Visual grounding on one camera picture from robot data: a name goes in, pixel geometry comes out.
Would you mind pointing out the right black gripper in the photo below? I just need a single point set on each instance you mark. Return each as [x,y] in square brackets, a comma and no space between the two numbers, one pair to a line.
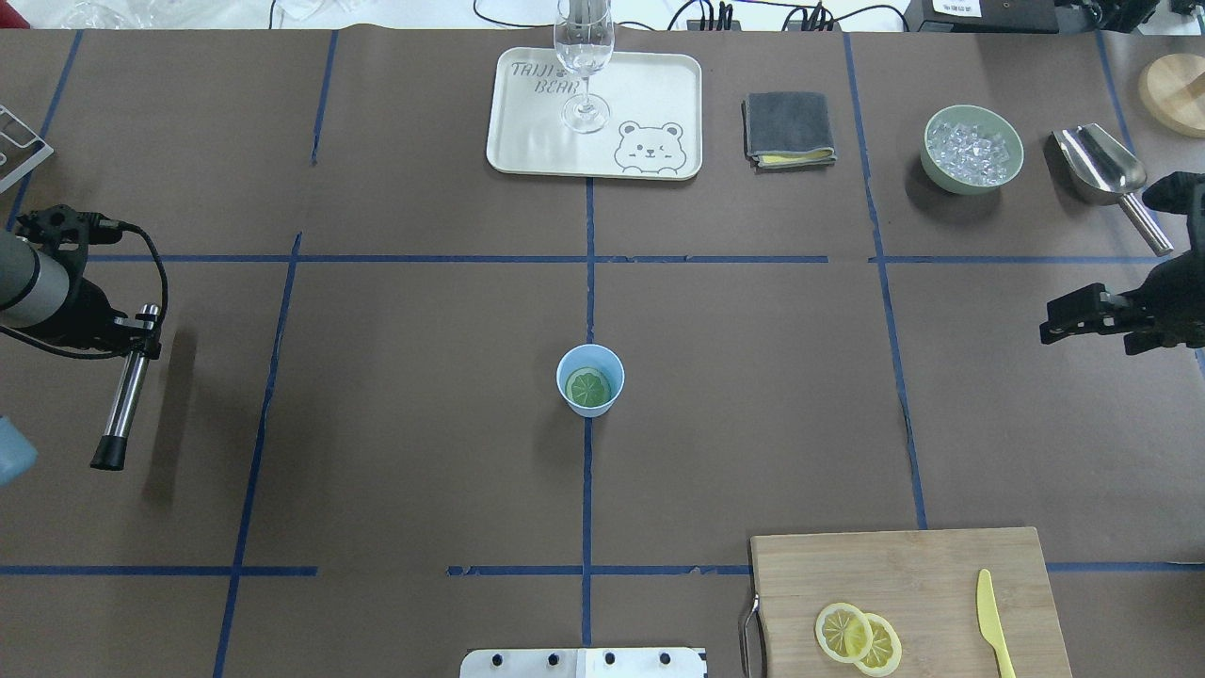
[1165,299]

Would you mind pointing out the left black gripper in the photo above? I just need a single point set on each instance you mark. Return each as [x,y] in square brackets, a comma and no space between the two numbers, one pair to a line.
[87,315]

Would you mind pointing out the steel muddler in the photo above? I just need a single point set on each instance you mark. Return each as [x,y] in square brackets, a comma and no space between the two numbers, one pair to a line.
[110,453]

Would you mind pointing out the lemon slice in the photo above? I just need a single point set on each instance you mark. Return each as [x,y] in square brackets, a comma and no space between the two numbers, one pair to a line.
[588,387]
[843,633]

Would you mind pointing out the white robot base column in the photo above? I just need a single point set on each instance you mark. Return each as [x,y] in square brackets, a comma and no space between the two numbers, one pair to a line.
[654,661]

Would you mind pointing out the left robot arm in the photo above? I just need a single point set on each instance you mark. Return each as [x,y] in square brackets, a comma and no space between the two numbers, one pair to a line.
[51,306]

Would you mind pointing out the wooden cup tree stand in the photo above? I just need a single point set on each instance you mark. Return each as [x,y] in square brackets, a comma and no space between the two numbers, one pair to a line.
[1171,88]

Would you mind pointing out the blue plastic cup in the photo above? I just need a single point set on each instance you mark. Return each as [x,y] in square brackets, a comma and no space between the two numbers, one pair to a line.
[591,355]

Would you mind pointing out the metal ice scoop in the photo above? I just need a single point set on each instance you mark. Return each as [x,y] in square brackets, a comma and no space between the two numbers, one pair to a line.
[1104,172]

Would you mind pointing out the green bowl of ice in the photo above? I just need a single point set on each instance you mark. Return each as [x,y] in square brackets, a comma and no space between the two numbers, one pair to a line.
[968,150]

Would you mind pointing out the wooden cutting board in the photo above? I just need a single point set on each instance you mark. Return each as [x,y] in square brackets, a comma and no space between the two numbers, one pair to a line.
[924,583]

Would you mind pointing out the yellow plastic knife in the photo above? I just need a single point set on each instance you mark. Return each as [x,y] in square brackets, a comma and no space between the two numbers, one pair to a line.
[990,624]

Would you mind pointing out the grey folded cloth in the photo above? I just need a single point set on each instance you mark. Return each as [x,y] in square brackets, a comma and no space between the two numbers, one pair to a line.
[788,130]

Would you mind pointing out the cream bear tray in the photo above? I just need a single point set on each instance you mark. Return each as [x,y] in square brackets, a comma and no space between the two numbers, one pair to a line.
[644,119]

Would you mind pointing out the power strip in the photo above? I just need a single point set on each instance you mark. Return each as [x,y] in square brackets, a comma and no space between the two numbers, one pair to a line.
[719,16]

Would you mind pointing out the wine glass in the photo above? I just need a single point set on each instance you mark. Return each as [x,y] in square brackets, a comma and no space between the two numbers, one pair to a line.
[584,40]

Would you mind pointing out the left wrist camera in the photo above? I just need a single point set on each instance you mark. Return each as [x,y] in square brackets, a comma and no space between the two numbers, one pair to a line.
[62,228]

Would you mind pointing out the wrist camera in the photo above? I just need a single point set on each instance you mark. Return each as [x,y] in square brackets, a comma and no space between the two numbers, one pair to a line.
[62,228]
[1180,193]

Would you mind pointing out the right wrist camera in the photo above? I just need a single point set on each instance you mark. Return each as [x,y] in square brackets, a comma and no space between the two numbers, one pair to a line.
[1180,193]

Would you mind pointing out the white wire cup rack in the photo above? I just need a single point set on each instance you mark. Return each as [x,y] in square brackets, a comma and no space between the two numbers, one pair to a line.
[22,150]

